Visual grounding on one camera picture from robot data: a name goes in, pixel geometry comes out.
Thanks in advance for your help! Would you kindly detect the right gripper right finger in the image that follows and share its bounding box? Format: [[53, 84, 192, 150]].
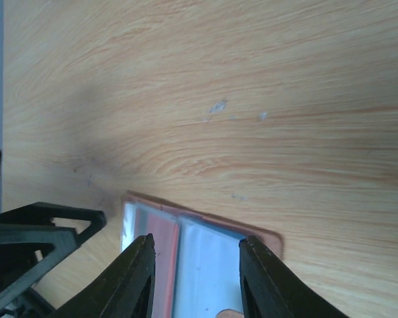
[[239, 236, 346, 318]]

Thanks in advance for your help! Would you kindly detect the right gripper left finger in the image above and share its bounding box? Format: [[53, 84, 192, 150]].
[[49, 233, 156, 317]]

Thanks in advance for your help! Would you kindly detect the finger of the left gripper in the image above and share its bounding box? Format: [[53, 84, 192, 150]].
[[0, 202, 106, 246], [0, 224, 79, 309]]

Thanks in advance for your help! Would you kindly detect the light blue credit card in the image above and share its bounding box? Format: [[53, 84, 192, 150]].
[[172, 217, 245, 317]]

